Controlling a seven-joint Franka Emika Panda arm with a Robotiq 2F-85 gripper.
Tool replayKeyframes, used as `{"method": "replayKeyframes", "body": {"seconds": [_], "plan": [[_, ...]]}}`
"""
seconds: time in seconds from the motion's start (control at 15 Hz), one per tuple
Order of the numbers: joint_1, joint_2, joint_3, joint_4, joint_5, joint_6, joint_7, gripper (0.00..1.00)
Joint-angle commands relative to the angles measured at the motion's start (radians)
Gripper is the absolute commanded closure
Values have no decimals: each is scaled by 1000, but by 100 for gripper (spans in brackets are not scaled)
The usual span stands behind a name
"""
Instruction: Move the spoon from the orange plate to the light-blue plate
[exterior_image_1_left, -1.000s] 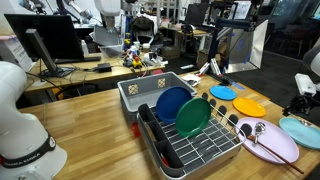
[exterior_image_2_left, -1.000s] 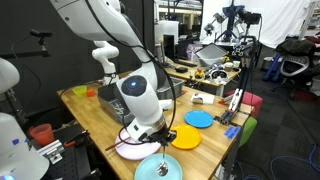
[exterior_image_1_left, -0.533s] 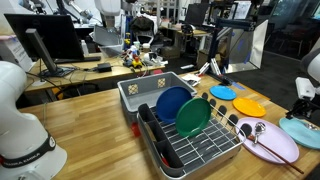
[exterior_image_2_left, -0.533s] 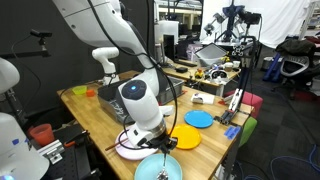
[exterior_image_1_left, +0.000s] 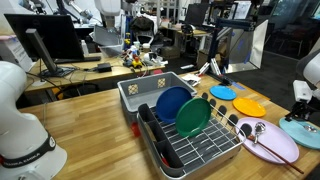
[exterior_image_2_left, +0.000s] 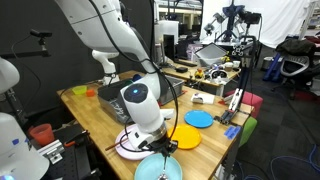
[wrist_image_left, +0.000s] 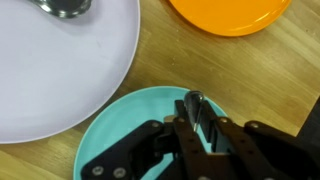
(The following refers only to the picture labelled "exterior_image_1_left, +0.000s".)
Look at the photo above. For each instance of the black computer monitor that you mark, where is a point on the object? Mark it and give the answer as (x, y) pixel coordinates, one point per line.
(56, 36)

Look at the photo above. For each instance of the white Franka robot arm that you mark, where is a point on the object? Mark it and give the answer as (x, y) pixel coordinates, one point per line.
(20, 133)

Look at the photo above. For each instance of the black aluminium camera stand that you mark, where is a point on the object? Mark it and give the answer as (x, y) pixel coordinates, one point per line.
(215, 50)

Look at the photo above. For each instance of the black keyboard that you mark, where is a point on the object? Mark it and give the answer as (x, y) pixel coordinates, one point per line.
(78, 60)

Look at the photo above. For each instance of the small metal spoon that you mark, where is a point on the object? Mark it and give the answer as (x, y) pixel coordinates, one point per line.
(310, 128)

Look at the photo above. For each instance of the blue tape patch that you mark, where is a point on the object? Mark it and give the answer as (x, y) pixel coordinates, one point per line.
(237, 85)

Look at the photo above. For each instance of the large metal spoon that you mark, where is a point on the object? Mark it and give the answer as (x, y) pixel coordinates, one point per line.
(260, 127)

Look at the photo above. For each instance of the office chair with jacket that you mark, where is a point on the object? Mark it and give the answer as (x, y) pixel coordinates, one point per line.
(142, 28)

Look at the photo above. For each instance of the green plate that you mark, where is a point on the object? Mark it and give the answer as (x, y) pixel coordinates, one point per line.
(193, 116)

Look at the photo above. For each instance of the small white box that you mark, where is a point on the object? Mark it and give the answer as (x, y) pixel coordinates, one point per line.
(191, 79)

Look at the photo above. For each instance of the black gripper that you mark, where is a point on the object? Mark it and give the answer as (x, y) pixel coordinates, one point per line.
(308, 108)

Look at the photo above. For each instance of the pink stool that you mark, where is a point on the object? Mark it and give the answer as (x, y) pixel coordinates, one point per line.
(157, 71)

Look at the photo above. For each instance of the black power adapter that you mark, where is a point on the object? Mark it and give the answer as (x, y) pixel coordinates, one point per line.
(104, 67)

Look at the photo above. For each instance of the red clip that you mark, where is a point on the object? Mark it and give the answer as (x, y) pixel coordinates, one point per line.
(135, 129)

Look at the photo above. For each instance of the bright blue plate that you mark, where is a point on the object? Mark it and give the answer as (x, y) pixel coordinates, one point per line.
(222, 92)

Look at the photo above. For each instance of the white plastic bottle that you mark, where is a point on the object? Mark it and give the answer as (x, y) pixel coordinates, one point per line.
(85, 48)

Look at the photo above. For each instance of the white black headset device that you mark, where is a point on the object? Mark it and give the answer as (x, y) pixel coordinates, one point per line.
(153, 59)

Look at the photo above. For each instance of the light-blue plate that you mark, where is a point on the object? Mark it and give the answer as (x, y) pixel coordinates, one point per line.
(296, 134)

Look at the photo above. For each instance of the white paper cup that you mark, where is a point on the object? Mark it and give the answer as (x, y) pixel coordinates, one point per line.
(136, 45)

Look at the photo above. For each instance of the grey blue robot rig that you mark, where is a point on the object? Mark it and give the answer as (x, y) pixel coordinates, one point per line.
(78, 10)

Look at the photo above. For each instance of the wooden desk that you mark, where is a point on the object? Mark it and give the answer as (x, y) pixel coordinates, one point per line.
(83, 75)

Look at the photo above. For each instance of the dark blue plate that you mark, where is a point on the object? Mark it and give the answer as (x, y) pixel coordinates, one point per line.
(171, 103)

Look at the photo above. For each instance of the grey plastic bin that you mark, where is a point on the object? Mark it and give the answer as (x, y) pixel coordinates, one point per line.
(143, 90)

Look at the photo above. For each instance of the pink plate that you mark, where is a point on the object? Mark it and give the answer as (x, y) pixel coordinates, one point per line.
(278, 141)

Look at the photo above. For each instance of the cardboard box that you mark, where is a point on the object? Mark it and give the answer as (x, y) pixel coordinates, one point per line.
(170, 52)

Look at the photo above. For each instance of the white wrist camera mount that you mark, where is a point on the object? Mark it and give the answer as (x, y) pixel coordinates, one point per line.
(301, 90)

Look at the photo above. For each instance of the clear plastic storage bin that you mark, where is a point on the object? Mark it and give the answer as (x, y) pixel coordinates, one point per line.
(108, 41)

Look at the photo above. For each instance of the white reflector board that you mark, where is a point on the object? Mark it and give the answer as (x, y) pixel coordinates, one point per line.
(258, 43)

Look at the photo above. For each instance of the white paper sign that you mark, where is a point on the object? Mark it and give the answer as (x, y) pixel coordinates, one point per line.
(16, 55)

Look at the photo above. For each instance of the orange plate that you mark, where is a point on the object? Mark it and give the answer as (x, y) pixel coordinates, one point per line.
(250, 107)

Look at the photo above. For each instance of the grey dish rack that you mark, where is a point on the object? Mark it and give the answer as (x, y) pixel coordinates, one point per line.
(200, 150)

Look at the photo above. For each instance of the yellow toy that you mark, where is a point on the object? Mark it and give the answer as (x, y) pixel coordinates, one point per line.
(136, 63)

